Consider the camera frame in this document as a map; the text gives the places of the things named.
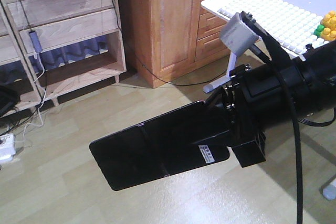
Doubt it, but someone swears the light wooden shelf unit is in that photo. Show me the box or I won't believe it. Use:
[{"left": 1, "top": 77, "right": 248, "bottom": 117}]
[{"left": 1, "top": 0, "right": 126, "bottom": 112}]

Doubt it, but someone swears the black camera cable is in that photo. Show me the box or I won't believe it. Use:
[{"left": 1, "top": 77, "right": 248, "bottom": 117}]
[{"left": 241, "top": 11, "right": 336, "bottom": 224}]

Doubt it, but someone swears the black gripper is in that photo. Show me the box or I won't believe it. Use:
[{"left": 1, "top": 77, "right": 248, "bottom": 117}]
[{"left": 181, "top": 65, "right": 310, "bottom": 167}]

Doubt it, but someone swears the white power strip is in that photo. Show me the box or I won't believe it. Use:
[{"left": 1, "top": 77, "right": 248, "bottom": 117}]
[{"left": 1, "top": 133, "right": 16, "bottom": 164}]

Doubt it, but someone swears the wooden cabinet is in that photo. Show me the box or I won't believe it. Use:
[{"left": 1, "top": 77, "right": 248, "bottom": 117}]
[{"left": 119, "top": 0, "right": 229, "bottom": 88}]

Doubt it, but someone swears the white building block baseplate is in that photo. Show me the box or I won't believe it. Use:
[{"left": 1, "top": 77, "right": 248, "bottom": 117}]
[{"left": 218, "top": 0, "right": 331, "bottom": 54}]

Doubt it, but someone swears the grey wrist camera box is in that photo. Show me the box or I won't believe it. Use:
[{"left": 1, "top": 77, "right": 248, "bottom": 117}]
[{"left": 219, "top": 13, "right": 259, "bottom": 57}]

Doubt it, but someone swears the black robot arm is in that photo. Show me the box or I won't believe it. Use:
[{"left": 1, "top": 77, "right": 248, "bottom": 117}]
[{"left": 176, "top": 42, "right": 335, "bottom": 169}]

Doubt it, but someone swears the grey usb adapter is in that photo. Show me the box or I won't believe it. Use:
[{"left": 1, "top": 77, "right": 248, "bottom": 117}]
[{"left": 28, "top": 31, "right": 43, "bottom": 53}]

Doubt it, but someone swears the black smartphone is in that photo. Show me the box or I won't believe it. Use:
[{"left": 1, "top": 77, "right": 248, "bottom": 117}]
[{"left": 89, "top": 101, "right": 230, "bottom": 191}]

